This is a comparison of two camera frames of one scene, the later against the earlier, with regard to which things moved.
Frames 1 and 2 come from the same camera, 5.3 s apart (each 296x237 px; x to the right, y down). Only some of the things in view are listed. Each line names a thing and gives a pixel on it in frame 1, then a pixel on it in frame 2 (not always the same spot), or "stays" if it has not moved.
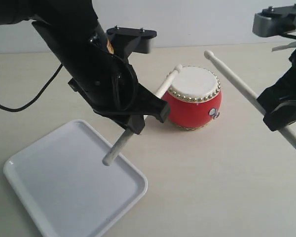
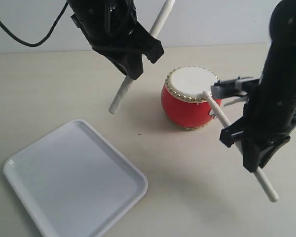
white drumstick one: x=128 y=134 -> x=166 y=10
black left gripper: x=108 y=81 -> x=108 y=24
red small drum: x=194 y=98 stays
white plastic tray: x=60 y=183 stays
